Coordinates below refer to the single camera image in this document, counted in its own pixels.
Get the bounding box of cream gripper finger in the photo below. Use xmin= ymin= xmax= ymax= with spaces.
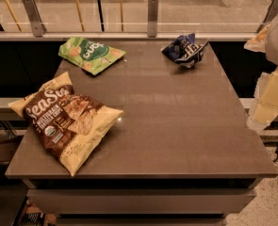
xmin=247 ymin=67 xmax=278 ymax=131
xmin=244 ymin=25 xmax=270 ymax=53

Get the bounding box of blue chip bag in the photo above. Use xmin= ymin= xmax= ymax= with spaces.
xmin=161 ymin=33 xmax=208 ymax=68

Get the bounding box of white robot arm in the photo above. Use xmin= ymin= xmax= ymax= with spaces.
xmin=244 ymin=14 xmax=278 ymax=131

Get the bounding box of green chip bag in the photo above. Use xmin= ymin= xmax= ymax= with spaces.
xmin=58 ymin=37 xmax=125 ymax=75

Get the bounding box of brown Sea Salt chip bag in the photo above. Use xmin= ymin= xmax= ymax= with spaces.
xmin=8 ymin=73 xmax=123 ymax=175

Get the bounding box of horizontal metal railing bar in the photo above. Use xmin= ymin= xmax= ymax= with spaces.
xmin=0 ymin=32 xmax=255 ymax=41

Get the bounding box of grey table drawer front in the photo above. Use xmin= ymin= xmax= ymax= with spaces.
xmin=27 ymin=188 xmax=255 ymax=215

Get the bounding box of grey metal railing post right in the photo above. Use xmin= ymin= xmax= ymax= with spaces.
xmin=257 ymin=0 xmax=278 ymax=32

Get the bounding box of grey metal railing post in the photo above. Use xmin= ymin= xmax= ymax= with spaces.
xmin=147 ymin=0 xmax=159 ymax=38
xmin=22 ymin=0 xmax=46 ymax=37
xmin=257 ymin=0 xmax=278 ymax=32

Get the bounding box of grey metal railing post middle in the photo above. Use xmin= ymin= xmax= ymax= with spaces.
xmin=147 ymin=0 xmax=159 ymax=38

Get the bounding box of grey metal railing post left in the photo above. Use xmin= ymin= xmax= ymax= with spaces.
xmin=22 ymin=0 xmax=46 ymax=37

